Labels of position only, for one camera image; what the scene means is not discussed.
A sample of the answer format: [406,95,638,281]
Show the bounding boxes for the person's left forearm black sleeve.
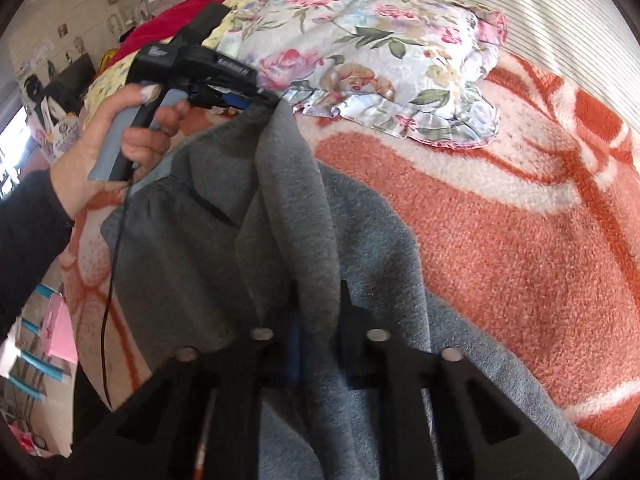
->
[0,171,74,338]

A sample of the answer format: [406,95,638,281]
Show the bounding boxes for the floral ruffled pillow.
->
[218,0,506,148]

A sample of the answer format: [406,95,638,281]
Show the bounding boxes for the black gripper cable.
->
[98,179,134,411]

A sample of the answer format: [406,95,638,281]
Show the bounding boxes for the pink box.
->
[39,294,78,364]

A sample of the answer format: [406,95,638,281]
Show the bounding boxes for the orange white floral blanket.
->
[56,49,640,449]

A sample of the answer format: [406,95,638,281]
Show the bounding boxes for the grey fleece pants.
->
[101,105,610,479]

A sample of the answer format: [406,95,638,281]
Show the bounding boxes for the yellow cartoon print pillow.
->
[84,0,274,139]

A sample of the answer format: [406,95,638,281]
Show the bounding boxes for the person's left hand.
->
[50,84,191,219]

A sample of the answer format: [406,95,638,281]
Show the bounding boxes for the red cloth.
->
[106,0,224,67]

